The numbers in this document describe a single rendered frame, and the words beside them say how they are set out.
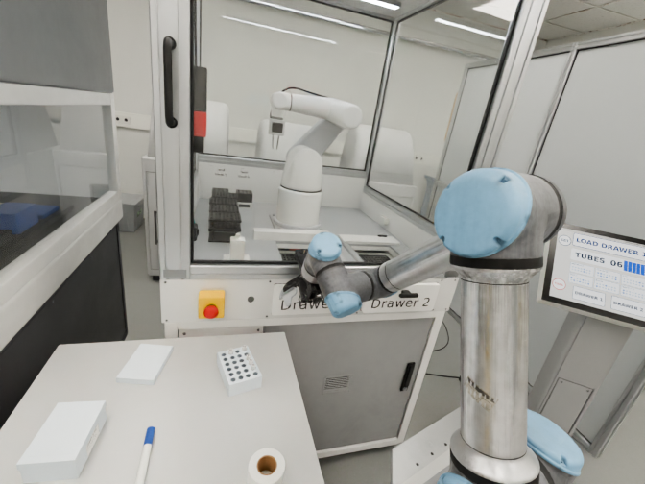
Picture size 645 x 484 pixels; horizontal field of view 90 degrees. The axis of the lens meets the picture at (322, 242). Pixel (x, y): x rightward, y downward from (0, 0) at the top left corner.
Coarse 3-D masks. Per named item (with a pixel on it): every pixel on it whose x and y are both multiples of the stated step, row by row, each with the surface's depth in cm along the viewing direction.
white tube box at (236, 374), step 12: (240, 348) 90; (228, 360) 85; (240, 360) 86; (228, 372) 82; (240, 372) 83; (252, 372) 83; (228, 384) 78; (240, 384) 79; (252, 384) 81; (228, 396) 79
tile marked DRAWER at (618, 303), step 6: (612, 300) 106; (618, 300) 106; (624, 300) 105; (630, 300) 105; (612, 306) 105; (618, 306) 105; (624, 306) 105; (630, 306) 104; (636, 306) 104; (642, 306) 104; (630, 312) 104; (636, 312) 103; (642, 312) 103
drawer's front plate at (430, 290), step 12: (408, 288) 114; (420, 288) 115; (432, 288) 117; (372, 300) 111; (384, 300) 113; (396, 300) 114; (408, 300) 116; (420, 300) 117; (432, 300) 119; (372, 312) 113
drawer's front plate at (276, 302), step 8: (280, 288) 101; (296, 296) 103; (272, 304) 103; (280, 304) 103; (296, 304) 104; (312, 304) 106; (320, 304) 107; (272, 312) 103; (280, 312) 104; (288, 312) 105; (296, 312) 105; (304, 312) 106; (312, 312) 107; (320, 312) 108; (328, 312) 109
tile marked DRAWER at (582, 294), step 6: (576, 288) 109; (582, 288) 109; (576, 294) 109; (582, 294) 108; (588, 294) 108; (594, 294) 108; (600, 294) 107; (582, 300) 108; (588, 300) 107; (594, 300) 107; (600, 300) 107
